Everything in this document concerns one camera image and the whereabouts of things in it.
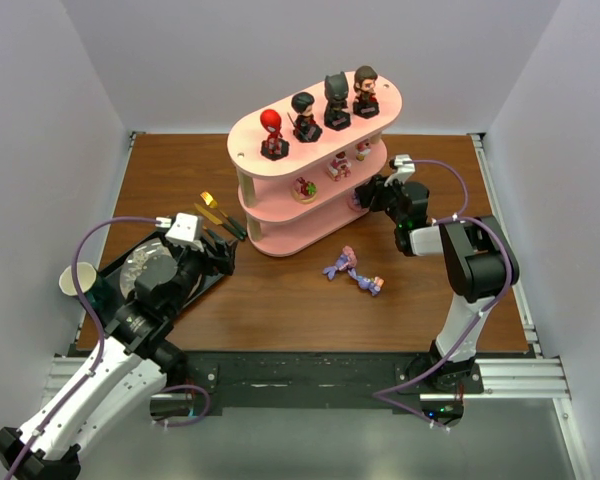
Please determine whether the gold fork green handle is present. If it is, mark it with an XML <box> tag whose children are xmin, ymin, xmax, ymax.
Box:
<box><xmin>200</xmin><ymin>191</ymin><xmax>248</xmax><ymax>240</ymax></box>

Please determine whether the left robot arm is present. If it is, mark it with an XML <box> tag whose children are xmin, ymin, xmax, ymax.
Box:
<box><xmin>0</xmin><ymin>233</ymin><xmax>237</xmax><ymax>479</ymax></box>

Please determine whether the black haired red figure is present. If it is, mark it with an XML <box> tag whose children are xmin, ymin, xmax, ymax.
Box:
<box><xmin>291</xmin><ymin>91</ymin><xmax>322</xmax><ymax>143</ymax></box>

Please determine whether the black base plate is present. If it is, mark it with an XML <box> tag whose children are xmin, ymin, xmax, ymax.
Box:
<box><xmin>179</xmin><ymin>350</ymin><xmax>481</xmax><ymax>419</ymax></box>

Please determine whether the purple bunny pink cotton candy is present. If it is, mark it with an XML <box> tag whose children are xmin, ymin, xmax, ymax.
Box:
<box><xmin>322</xmin><ymin>245</ymin><xmax>358</xmax><ymax>280</ymax></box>

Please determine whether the dark green glass cup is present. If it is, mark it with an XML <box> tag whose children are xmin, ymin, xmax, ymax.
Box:
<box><xmin>81</xmin><ymin>273</ymin><xmax>115</xmax><ymax>315</ymax></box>

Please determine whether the brown haired hero figure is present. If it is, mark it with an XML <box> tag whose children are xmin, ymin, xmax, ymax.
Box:
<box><xmin>353</xmin><ymin>65</ymin><xmax>379</xmax><ymax>119</ymax></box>

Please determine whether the pink three-tier shelf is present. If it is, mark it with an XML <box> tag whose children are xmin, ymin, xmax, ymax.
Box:
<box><xmin>227</xmin><ymin>77</ymin><xmax>402</xmax><ymax>257</ymax></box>

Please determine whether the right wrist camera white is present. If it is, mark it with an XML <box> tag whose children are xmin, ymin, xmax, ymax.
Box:
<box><xmin>384</xmin><ymin>154</ymin><xmax>416</xmax><ymax>187</ymax></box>

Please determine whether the purple bunny pink donut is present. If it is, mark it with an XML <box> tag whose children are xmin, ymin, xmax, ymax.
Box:
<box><xmin>348</xmin><ymin>192</ymin><xmax>362</xmax><ymax>211</ymax></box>

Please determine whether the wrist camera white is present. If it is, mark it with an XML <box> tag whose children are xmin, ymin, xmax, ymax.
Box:
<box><xmin>155</xmin><ymin>212</ymin><xmax>204</xmax><ymax>252</ymax></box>
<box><xmin>384</xmin><ymin>154</ymin><xmax>416</xmax><ymax>187</ymax></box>

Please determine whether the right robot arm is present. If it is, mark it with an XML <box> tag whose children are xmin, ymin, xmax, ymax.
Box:
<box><xmin>355</xmin><ymin>175</ymin><xmax>519</xmax><ymax>390</ymax></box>

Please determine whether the red spider hero figure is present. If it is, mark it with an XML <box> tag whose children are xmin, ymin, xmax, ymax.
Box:
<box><xmin>260</xmin><ymin>109</ymin><xmax>289</xmax><ymax>161</ymax></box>

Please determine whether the aluminium frame rail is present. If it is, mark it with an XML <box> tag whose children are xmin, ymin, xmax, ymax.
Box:
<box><xmin>467</xmin><ymin>130</ymin><xmax>596</xmax><ymax>480</ymax></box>

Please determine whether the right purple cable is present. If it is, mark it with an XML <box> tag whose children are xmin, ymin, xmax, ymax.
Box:
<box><xmin>372</xmin><ymin>158</ymin><xmax>514</xmax><ymax>419</ymax></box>

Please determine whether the round deer pattern plate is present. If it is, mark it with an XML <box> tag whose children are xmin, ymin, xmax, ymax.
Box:
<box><xmin>119</xmin><ymin>238</ymin><xmax>171</xmax><ymax>298</ymax></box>

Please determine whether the gold knife green handle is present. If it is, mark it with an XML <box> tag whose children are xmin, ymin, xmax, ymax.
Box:
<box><xmin>194</xmin><ymin>203</ymin><xmax>232</xmax><ymax>233</ymax></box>

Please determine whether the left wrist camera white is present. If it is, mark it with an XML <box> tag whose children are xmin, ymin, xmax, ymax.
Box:
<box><xmin>155</xmin><ymin>212</ymin><xmax>204</xmax><ymax>252</ymax></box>

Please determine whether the purple bunny with cake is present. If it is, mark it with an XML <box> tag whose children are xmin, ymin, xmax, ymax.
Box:
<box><xmin>348</xmin><ymin>269</ymin><xmax>384</xmax><ymax>296</ymax></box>

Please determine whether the white paper cup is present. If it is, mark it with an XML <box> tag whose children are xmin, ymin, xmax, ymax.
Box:
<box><xmin>58</xmin><ymin>262</ymin><xmax>97</xmax><ymax>298</ymax></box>

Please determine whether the pink bear cake square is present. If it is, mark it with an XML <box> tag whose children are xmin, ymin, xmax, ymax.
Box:
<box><xmin>327</xmin><ymin>151</ymin><xmax>351</xmax><ymax>181</ymax></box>

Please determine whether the black rectangular tray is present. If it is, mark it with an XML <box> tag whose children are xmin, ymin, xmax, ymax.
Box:
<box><xmin>94</xmin><ymin>228</ymin><xmax>229</xmax><ymax>334</ymax></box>

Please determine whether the ice cream cone bear toy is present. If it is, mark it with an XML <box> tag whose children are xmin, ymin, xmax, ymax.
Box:
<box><xmin>355</xmin><ymin>140</ymin><xmax>371</xmax><ymax>161</ymax></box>

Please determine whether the dark bat hero figure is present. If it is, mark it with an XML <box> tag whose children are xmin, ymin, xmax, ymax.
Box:
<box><xmin>324</xmin><ymin>71</ymin><xmax>351</xmax><ymax>131</ymax></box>

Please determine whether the pink bear strawberry tart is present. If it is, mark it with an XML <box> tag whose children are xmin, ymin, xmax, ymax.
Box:
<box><xmin>291</xmin><ymin>177</ymin><xmax>318</xmax><ymax>204</ymax></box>

